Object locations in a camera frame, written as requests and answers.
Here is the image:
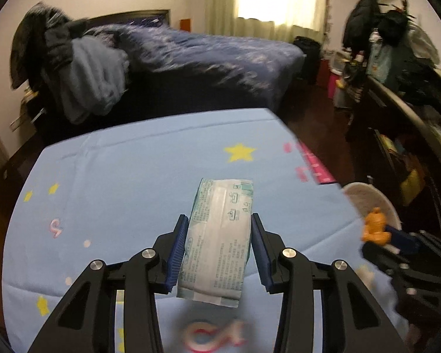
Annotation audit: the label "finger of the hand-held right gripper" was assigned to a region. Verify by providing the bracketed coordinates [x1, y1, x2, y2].
[361, 243, 441, 302]
[386, 225, 441, 265]

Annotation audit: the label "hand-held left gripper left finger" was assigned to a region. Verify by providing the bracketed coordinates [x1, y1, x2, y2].
[27, 213, 190, 353]

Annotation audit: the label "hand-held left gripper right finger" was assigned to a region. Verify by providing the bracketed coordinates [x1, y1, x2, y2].
[250, 212, 407, 353]

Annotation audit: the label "orange toy figure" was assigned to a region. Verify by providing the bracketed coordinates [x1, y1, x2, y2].
[362, 208, 392, 245]

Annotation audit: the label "white green tissue packet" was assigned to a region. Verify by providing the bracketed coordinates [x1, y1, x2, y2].
[176, 177, 254, 308]

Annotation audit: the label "pink waste bin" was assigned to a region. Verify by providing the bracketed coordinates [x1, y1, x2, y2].
[343, 182, 403, 231]

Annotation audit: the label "blue printed tablecloth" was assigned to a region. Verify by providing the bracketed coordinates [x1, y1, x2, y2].
[2, 107, 408, 353]

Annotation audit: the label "dark wooden cabinet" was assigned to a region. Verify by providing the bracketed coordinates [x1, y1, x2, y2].
[347, 75, 441, 252]

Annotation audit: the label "pink box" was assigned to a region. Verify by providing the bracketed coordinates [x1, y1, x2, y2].
[327, 74, 345, 98]

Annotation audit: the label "hanging dark clothes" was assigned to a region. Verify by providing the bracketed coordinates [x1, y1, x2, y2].
[343, 0, 441, 118]

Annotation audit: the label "grey blue garment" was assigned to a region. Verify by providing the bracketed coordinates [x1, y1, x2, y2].
[58, 37, 130, 125]

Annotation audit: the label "dark nightstand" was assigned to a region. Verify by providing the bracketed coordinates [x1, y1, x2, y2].
[21, 94, 51, 145]

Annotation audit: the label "bed with dark blue duvet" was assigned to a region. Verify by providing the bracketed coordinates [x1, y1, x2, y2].
[84, 24, 306, 119]

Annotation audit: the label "black suitcase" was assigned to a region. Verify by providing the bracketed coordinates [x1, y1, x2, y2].
[293, 36, 321, 84]

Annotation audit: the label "dark wooden headboard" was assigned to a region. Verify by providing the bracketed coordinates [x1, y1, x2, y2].
[84, 9, 170, 27]

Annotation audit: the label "pale window curtain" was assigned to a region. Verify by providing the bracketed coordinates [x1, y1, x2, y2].
[205, 0, 330, 43]

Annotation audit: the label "dark jacket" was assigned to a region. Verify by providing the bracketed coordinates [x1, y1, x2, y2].
[10, 2, 76, 89]

